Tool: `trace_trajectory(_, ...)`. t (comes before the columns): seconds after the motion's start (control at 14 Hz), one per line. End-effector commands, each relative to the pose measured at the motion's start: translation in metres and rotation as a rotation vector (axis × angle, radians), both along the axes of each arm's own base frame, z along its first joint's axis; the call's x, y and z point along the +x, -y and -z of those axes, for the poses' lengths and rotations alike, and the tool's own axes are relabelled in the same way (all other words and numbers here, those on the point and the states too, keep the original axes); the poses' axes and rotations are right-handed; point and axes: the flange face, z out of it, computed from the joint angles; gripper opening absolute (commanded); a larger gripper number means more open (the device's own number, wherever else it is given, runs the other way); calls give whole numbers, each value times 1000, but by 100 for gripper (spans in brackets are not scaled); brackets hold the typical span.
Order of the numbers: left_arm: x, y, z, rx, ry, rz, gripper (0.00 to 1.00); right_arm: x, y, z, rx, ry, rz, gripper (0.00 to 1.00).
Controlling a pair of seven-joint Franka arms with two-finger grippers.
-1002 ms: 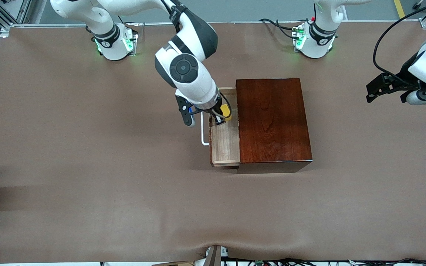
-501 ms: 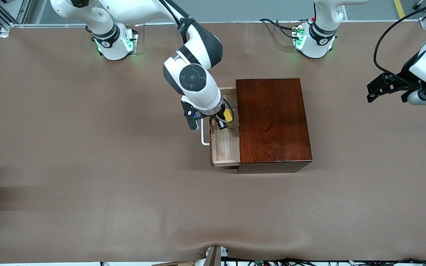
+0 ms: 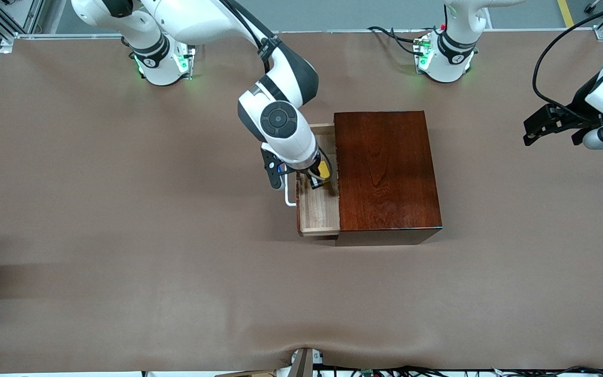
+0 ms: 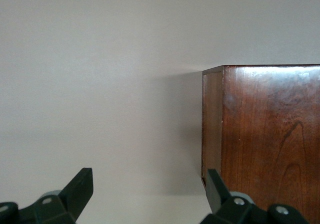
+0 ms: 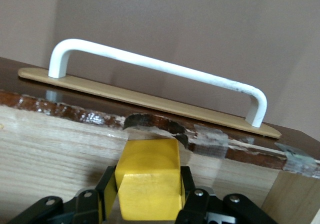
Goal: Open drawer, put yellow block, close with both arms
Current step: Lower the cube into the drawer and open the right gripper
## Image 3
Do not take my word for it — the clear table edge strip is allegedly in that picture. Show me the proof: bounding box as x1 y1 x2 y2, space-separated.
0 27 603 40

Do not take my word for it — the brown table cover sheet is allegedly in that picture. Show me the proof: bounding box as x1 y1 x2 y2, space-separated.
0 29 603 375

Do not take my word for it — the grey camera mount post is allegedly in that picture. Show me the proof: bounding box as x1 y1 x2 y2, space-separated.
287 347 317 377

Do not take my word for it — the wooden drawer white handle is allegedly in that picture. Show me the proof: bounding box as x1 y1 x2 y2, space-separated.
285 124 342 237

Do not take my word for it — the black left arm base cable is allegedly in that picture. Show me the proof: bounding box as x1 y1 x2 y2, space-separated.
367 25 429 56

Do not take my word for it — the yellow floor tape strip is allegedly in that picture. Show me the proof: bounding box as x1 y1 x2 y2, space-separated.
557 0 577 28

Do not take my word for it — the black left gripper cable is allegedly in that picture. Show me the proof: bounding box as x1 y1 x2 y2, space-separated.
532 0 603 121

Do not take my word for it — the dark wooden drawer cabinet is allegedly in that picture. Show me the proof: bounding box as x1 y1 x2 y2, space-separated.
333 110 443 247

